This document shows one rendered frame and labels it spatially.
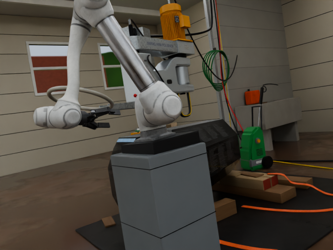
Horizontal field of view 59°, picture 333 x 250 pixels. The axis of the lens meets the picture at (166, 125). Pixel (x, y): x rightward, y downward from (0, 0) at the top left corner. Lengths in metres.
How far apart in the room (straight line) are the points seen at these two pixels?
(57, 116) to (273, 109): 4.71
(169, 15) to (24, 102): 5.93
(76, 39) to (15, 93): 7.04
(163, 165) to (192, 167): 0.20
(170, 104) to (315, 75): 6.18
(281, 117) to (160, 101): 4.62
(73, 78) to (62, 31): 7.86
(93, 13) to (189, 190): 0.99
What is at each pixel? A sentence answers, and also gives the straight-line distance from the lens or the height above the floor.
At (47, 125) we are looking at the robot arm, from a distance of 1.50.
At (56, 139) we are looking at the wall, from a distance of 8.70.
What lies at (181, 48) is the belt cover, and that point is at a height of 1.62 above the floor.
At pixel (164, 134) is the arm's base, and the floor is 0.88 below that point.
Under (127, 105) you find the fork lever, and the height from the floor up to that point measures 1.10.
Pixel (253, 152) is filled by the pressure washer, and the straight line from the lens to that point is 4.24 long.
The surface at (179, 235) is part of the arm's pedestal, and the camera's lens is 1.62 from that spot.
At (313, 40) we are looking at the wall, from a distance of 7.44.
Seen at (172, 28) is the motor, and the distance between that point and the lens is 3.28.
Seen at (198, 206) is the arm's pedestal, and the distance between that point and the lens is 1.68.
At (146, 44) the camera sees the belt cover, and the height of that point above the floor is 1.62.
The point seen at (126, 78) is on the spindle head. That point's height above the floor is 1.35.
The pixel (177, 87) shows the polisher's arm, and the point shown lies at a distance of 3.05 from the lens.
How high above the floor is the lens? 1.02
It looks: 3 degrees down
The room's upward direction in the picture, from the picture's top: 9 degrees counter-clockwise
